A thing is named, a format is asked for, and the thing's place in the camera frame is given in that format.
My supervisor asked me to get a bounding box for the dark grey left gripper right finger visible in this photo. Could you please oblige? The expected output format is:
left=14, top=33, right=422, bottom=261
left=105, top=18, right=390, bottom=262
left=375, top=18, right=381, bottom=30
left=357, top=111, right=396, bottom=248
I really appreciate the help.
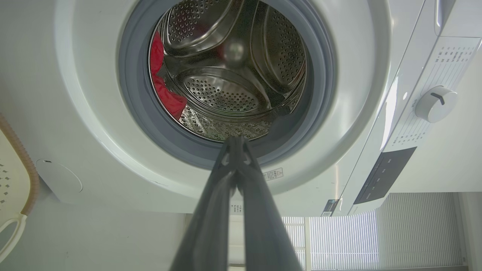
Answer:
left=236, top=137, right=303, bottom=271

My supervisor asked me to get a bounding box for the round white filter cover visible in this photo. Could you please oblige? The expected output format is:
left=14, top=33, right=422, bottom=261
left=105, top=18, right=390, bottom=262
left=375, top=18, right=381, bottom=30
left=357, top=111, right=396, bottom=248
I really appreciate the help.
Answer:
left=36, top=158, right=83, bottom=195

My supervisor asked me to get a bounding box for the dark grey control display panel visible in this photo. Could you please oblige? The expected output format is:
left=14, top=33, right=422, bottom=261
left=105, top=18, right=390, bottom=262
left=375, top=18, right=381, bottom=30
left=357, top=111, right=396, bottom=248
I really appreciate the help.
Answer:
left=353, top=147, right=418, bottom=205

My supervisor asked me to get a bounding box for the white detergent drawer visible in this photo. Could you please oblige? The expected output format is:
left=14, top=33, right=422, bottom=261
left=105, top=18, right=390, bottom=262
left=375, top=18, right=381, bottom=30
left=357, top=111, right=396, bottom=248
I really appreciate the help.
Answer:
left=433, top=0, right=482, bottom=38

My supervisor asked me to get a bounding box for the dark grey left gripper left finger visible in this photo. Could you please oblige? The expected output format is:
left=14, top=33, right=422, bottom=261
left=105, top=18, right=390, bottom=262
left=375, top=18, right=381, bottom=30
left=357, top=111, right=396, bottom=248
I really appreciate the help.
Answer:
left=169, top=136, right=238, bottom=271

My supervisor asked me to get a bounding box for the white warning sticker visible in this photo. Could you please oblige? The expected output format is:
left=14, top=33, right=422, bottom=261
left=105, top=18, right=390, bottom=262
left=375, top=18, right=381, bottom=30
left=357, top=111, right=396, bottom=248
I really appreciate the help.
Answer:
left=262, top=167, right=284, bottom=182

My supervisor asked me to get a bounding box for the dark energy label sticker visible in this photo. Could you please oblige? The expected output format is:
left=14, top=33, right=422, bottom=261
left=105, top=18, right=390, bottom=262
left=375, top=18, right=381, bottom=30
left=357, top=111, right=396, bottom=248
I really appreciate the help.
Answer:
left=321, top=199, right=340, bottom=217

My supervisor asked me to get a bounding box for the white front-load washing machine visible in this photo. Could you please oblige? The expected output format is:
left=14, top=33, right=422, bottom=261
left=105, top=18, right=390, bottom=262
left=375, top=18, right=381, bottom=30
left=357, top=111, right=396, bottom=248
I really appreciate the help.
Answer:
left=23, top=0, right=482, bottom=218

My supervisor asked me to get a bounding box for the red cloth garment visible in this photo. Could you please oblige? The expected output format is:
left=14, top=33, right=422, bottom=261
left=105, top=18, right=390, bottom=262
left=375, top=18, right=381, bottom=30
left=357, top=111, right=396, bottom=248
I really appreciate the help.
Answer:
left=149, top=32, right=188, bottom=121

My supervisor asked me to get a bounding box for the beige plastic laundry basket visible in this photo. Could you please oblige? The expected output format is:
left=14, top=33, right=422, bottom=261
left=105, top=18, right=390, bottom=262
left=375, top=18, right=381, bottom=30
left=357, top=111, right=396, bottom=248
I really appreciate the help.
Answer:
left=0, top=113, right=40, bottom=264

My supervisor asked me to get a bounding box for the white washing machine dial knob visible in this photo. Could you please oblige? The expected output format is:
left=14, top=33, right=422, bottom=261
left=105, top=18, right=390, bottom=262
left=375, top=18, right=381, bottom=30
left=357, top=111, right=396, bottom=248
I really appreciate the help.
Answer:
left=415, top=86, right=459, bottom=123

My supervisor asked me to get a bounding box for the grey rubber door gasket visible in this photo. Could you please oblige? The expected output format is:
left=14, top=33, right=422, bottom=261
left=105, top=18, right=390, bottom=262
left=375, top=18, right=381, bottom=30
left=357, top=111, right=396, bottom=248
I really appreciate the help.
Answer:
left=117, top=0, right=338, bottom=170

